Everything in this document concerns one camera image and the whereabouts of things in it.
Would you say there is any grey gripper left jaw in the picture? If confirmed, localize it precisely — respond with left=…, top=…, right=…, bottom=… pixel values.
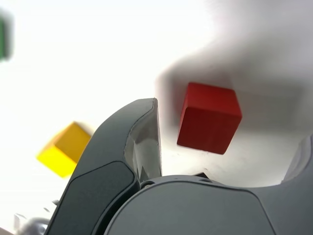
left=45, top=97, right=163, bottom=235

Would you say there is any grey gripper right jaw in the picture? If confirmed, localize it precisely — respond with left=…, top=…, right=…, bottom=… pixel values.
left=104, top=133, right=313, bottom=235

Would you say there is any yellow cube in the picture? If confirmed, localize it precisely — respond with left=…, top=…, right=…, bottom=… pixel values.
left=36, top=121, right=93, bottom=179

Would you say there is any red cube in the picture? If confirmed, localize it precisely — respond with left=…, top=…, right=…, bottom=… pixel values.
left=176, top=82, right=243, bottom=155

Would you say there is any green cube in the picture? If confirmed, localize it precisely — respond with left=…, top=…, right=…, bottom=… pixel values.
left=0, top=17, right=14, bottom=62

